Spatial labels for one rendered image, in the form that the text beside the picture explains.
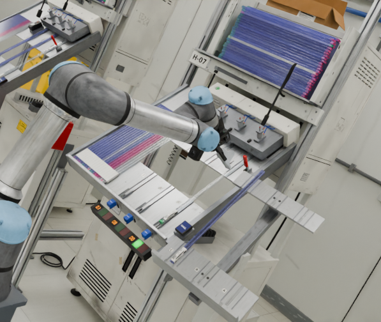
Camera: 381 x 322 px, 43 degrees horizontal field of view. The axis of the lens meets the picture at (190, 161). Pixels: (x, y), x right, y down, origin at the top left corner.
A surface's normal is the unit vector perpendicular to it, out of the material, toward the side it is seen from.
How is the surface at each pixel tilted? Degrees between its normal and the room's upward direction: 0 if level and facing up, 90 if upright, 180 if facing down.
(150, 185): 44
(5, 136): 90
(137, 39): 90
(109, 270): 90
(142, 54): 90
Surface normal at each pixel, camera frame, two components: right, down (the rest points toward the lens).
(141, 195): -0.10, -0.73
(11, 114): -0.60, -0.13
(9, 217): 0.50, -0.82
